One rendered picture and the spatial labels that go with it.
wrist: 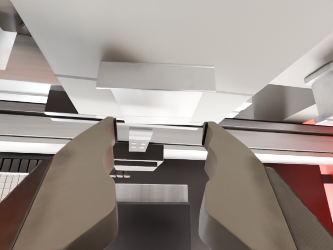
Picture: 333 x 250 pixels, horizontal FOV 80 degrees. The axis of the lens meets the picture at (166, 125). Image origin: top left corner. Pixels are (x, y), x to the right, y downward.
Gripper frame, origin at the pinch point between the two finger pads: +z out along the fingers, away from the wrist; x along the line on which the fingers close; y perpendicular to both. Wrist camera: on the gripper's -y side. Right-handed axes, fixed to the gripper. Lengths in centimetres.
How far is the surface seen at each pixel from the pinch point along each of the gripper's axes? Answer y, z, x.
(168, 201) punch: 14.1, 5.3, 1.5
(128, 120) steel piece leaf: 6.7, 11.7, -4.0
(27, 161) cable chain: 34, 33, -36
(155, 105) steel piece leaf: 3.1, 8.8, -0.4
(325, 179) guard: 54, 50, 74
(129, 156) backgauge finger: 22.2, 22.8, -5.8
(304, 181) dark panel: 54, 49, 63
